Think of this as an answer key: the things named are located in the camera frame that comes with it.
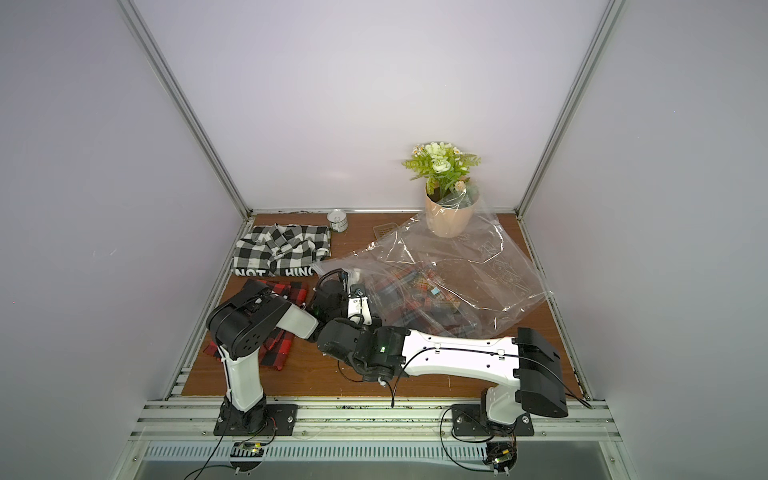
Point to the small labelled tin can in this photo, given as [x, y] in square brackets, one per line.
[338, 220]

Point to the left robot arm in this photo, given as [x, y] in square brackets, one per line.
[244, 389]

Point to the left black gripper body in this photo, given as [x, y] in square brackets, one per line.
[340, 313]

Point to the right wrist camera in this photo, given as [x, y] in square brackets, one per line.
[358, 308]

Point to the aluminium rail frame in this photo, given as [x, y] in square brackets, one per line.
[363, 429]

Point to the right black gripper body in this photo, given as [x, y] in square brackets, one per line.
[327, 339]

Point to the black white checked shirt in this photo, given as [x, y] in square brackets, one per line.
[281, 251]

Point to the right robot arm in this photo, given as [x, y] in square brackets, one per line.
[525, 369]

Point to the potted artificial flower plant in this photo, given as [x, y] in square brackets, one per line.
[450, 193]

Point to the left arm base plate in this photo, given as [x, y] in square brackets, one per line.
[262, 419]

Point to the red black checked shirt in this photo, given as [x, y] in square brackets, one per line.
[279, 348]

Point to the clear plastic vacuum bag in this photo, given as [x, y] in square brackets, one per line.
[483, 266]

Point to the multicolour tartan shirt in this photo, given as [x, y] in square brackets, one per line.
[411, 297]

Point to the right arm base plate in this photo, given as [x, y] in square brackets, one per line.
[471, 421]

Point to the brown plastic scoop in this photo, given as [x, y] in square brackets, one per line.
[381, 231]

